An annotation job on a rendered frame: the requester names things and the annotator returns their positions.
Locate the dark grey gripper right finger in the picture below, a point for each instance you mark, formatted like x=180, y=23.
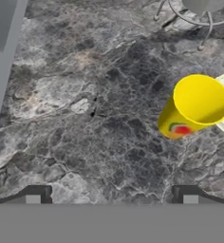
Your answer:
x=188, y=193

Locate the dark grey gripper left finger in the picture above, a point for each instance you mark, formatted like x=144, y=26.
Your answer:
x=38, y=193

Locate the yellow cup with fruit print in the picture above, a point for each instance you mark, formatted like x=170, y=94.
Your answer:
x=194, y=106

